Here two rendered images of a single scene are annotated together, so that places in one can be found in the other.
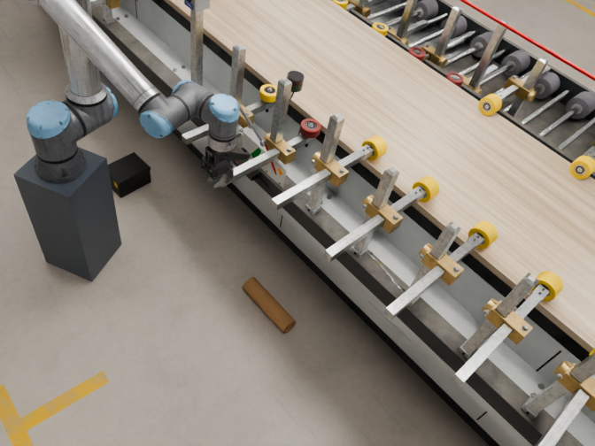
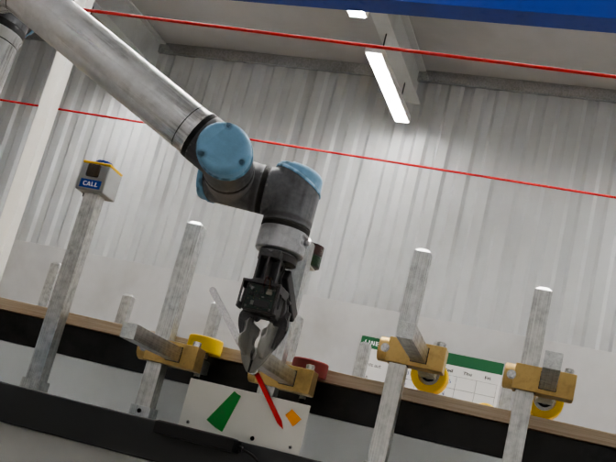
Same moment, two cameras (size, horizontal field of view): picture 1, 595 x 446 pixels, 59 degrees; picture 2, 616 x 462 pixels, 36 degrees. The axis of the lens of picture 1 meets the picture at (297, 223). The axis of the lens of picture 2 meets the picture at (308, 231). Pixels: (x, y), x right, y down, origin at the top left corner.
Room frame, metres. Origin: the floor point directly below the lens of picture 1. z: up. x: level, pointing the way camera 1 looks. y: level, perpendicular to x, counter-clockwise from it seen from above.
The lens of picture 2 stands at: (-0.32, 0.87, 0.67)
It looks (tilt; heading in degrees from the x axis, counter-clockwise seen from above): 14 degrees up; 339
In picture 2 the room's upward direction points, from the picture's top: 14 degrees clockwise
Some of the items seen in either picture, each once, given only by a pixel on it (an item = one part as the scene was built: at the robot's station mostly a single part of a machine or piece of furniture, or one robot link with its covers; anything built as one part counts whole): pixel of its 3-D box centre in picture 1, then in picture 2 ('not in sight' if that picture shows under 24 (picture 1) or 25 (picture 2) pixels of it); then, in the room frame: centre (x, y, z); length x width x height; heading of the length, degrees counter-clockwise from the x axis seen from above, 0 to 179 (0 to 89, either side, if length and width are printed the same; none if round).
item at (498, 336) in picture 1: (506, 327); not in sight; (0.86, -0.66, 0.95); 0.50 x 0.04 x 0.04; 143
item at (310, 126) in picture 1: (308, 134); (305, 384); (1.59, 0.04, 0.85); 0.08 x 0.08 x 0.11
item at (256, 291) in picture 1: (268, 304); not in sight; (1.29, 0.04, 0.04); 0.30 x 0.08 x 0.08; 53
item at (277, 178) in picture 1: (262, 159); (243, 415); (1.50, 0.19, 0.75); 0.26 x 0.01 x 0.10; 53
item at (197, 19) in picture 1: (196, 57); (63, 290); (1.82, 0.56, 0.93); 0.05 x 0.05 x 0.45; 53
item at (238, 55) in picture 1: (235, 98); (167, 327); (1.66, 0.35, 0.89); 0.04 x 0.04 x 0.48; 53
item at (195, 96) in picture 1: (193, 101); (233, 180); (1.28, 0.41, 1.14); 0.12 x 0.12 x 0.09; 66
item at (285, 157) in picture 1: (279, 147); (282, 377); (1.50, 0.13, 0.85); 0.14 x 0.06 x 0.05; 53
